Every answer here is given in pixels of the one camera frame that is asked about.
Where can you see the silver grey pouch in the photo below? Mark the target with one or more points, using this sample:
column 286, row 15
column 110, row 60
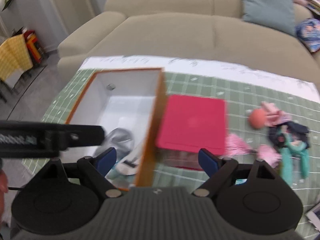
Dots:
column 120, row 139

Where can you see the dark navy cloth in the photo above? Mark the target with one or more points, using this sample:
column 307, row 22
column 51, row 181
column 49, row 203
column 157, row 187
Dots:
column 288, row 132

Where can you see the cluttered side shelf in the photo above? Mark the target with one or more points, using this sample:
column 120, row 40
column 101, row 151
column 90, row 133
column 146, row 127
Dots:
column 314, row 6

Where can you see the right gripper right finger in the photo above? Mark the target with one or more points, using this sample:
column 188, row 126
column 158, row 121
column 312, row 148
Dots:
column 223, row 173

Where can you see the red box lid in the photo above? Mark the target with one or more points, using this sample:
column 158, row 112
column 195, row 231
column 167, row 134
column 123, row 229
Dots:
column 189, row 124

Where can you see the teal haired plush doll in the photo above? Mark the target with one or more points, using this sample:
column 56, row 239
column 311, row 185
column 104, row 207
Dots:
column 292, row 150

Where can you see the yellow checked cloth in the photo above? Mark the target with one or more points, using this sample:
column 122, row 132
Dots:
column 15, row 59

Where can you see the beige sofa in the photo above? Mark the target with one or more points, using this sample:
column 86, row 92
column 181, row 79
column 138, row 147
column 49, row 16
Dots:
column 191, row 29

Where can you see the blue anime print cushion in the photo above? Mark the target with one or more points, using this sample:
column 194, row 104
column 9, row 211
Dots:
column 308, row 32

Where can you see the coral foam ball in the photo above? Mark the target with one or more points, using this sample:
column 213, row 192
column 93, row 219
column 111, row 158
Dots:
column 257, row 118

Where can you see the green checked tablecloth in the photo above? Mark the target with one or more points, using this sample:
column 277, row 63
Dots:
column 242, row 88

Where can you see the red storage rack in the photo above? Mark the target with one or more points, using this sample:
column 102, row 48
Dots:
column 35, row 48

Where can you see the pink cloth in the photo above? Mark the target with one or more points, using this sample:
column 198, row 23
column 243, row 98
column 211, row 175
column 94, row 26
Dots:
column 274, row 116

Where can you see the pink plush on sofa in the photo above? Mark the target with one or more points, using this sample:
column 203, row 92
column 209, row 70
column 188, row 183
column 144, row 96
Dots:
column 301, row 2

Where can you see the light blue cushion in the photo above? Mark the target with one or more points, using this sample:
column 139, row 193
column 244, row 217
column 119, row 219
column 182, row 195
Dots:
column 275, row 14

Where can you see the orange white open box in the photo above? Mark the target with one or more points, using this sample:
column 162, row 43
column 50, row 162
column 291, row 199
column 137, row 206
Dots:
column 132, row 99

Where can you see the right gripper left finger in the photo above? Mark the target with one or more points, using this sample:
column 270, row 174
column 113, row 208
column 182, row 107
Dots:
column 91, row 173

